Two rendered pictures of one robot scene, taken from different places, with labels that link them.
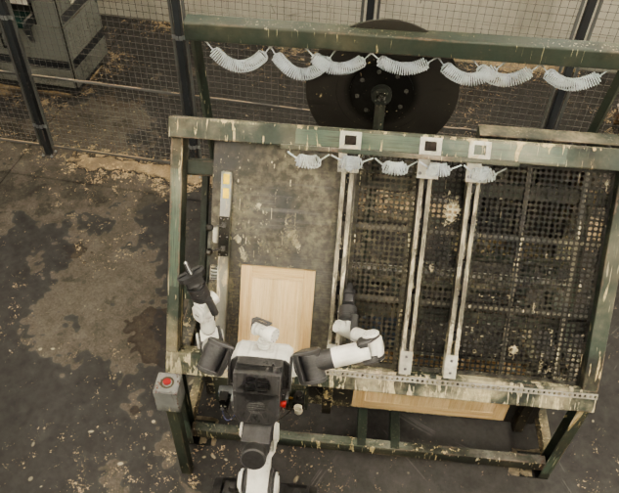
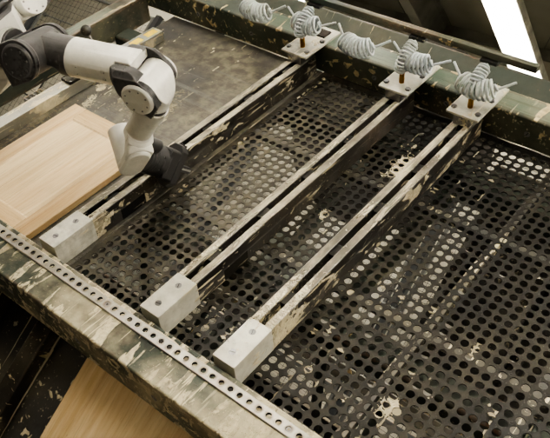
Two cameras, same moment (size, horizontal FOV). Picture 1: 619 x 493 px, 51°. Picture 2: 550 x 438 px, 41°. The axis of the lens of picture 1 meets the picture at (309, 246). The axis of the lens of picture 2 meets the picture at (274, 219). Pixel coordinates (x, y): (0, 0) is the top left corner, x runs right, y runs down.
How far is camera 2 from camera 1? 2.97 m
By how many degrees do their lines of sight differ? 55
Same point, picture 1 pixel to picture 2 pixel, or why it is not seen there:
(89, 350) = not seen: outside the picture
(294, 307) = (83, 169)
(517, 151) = (544, 110)
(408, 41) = (450, 53)
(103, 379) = not seen: outside the picture
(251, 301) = (40, 140)
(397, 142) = (378, 53)
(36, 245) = not seen: outside the picture
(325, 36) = (360, 24)
